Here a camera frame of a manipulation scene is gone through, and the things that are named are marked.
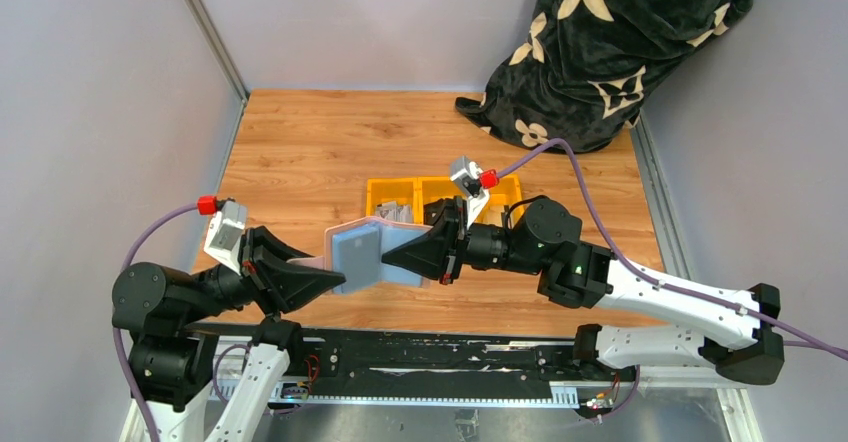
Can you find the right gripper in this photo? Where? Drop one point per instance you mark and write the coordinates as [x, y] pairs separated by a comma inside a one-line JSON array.
[[452, 242]]

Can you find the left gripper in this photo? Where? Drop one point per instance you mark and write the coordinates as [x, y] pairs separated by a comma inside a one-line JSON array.
[[251, 269]]

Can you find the beige leather card holder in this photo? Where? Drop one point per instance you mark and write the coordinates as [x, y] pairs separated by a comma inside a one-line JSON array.
[[354, 249]]

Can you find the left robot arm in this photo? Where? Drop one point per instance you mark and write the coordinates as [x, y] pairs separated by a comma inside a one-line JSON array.
[[172, 333]]

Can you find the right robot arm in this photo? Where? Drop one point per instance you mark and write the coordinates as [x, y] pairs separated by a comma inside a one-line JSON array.
[[728, 330]]

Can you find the silver cards in bin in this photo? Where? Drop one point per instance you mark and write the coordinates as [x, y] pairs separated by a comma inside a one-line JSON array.
[[393, 211]]

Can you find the yellow bin with silver cards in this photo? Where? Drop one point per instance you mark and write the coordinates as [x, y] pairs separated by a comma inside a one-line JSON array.
[[402, 191]]

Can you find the black floral blanket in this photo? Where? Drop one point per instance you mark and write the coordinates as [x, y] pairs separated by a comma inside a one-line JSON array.
[[586, 67]]

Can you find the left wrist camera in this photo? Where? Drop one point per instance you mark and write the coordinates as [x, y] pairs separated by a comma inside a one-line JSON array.
[[224, 235]]

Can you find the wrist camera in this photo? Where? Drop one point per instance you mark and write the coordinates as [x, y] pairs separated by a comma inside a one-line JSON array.
[[224, 235], [466, 176]]

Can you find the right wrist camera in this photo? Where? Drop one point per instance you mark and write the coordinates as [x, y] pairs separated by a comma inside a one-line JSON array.
[[466, 176]]

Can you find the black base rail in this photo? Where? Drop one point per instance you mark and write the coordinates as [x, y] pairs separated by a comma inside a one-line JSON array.
[[328, 366]]

